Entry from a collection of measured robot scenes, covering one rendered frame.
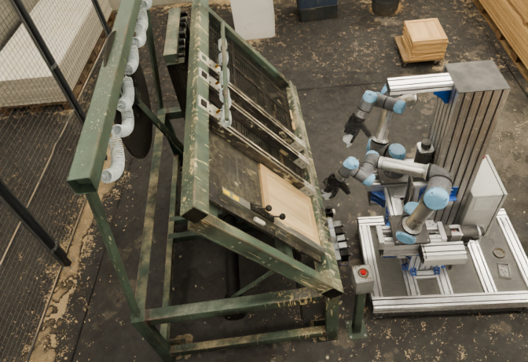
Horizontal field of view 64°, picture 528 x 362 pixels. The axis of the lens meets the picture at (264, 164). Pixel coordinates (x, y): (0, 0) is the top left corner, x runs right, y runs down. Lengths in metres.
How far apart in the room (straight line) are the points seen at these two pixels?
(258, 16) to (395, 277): 4.28
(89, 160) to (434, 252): 2.13
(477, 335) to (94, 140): 3.08
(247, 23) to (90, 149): 4.86
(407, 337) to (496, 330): 0.68
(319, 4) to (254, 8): 1.05
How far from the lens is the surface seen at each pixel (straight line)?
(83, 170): 1.93
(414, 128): 5.10
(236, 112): 2.93
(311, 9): 6.90
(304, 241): 2.76
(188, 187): 2.08
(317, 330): 3.48
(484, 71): 2.50
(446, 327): 3.81
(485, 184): 3.01
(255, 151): 2.79
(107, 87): 2.33
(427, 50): 5.87
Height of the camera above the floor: 3.43
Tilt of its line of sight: 47 degrees down
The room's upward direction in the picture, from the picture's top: 10 degrees counter-clockwise
